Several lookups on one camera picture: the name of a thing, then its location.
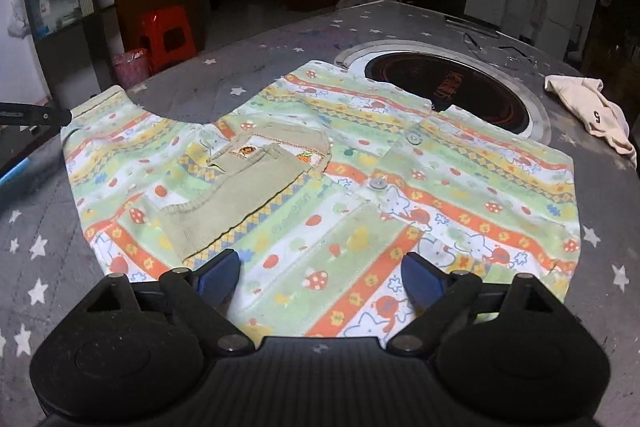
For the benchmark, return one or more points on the colourful patterned children's shirt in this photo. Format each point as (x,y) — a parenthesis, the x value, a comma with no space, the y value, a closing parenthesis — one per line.
(350,217)

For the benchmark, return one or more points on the pink waste bin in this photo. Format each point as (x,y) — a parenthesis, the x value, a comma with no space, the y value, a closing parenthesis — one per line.
(130,67)

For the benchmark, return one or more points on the round black induction hob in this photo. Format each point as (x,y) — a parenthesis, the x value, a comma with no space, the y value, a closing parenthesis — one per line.
(440,82)

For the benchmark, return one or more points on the eyeglasses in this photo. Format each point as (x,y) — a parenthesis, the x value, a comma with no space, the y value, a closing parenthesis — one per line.
(516,51)

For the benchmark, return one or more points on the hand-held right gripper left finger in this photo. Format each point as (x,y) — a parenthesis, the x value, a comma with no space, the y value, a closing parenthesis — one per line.
(220,275)

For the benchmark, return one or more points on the wooden wall shelf unit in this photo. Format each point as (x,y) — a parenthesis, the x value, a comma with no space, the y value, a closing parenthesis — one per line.
(612,7)

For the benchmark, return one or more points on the white refrigerator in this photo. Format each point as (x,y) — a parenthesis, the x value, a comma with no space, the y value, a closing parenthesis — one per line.
(560,2)

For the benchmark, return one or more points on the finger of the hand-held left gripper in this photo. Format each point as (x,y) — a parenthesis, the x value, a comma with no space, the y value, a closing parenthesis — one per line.
(35,114)
(15,163)

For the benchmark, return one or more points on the cream sweatshirt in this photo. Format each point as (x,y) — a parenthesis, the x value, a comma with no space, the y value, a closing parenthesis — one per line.
(595,107)

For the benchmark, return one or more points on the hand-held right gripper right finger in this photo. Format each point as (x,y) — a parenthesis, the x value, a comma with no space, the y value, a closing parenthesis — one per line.
(422,280)

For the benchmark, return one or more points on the red plastic stool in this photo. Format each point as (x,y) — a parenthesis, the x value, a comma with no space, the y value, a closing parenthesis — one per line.
(165,19)

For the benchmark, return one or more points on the grey star-print table cover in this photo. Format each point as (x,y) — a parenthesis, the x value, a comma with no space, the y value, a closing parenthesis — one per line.
(50,217)

